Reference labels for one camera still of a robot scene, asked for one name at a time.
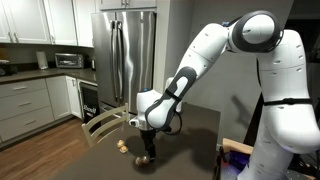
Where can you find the white upper cabinets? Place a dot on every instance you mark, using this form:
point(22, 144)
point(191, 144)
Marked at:
point(55, 22)

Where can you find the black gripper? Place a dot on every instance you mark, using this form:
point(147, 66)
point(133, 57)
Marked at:
point(147, 137)

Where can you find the white canister on counter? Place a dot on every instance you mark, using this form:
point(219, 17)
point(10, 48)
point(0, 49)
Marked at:
point(42, 60)

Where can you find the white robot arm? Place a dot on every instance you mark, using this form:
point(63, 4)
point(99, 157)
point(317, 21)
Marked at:
point(287, 124)

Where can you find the white wooden chair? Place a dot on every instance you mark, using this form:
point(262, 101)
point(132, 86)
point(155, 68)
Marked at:
point(95, 130)

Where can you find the packaged burger candy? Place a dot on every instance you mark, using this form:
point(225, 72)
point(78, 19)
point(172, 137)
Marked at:
point(120, 143)
point(123, 149)
point(138, 161)
point(145, 160)

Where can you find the stainless steel refrigerator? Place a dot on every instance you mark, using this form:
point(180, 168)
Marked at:
point(124, 56)

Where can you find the white paper towel roll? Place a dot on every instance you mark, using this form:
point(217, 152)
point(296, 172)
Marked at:
point(169, 85)

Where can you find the black wine cooler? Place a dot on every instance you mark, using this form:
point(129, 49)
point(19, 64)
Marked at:
point(90, 103)

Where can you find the white lower drawer cabinets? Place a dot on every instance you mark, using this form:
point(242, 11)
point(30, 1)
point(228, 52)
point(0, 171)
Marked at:
point(28, 105)

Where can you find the silver toaster oven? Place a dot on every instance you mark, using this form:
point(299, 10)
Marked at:
point(70, 61)

